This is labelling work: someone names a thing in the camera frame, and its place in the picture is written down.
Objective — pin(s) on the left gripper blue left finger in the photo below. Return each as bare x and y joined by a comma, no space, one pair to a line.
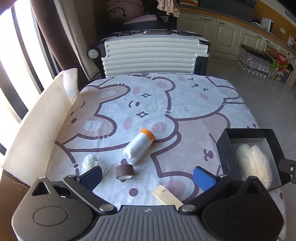
81,187

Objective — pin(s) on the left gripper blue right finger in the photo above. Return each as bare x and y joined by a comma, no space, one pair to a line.
213,188

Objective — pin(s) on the white yarn ball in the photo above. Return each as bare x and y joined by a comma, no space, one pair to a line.
91,161

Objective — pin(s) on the brown bandage tape roll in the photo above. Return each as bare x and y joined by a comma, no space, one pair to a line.
124,171

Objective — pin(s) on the cream fluffy plush toy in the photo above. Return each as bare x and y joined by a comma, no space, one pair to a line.
251,161

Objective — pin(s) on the plastic roll with orange cap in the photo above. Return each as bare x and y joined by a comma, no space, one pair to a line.
138,146

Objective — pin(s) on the cream foam board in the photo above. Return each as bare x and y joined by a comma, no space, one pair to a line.
28,156

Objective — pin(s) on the black open box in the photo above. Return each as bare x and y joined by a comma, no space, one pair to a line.
283,169

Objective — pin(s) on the bear print bed sheet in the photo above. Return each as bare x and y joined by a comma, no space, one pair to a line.
186,114

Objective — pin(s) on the pack of water bottles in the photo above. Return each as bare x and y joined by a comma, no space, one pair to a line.
254,61

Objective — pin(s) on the red green carton box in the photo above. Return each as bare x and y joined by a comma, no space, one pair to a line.
278,67

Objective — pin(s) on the white ribbed suitcase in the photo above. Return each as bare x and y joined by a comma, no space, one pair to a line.
151,51

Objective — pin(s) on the cream kitchen cabinets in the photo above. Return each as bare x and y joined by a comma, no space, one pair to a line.
226,34

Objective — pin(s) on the brown curtain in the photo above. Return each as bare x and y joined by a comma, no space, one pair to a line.
57,40

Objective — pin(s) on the white kettle appliance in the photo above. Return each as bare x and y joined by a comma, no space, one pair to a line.
268,24

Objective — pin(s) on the pink plush pillow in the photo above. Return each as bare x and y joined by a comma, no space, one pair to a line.
128,12

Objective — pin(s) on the curtain tassel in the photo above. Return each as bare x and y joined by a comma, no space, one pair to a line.
169,6

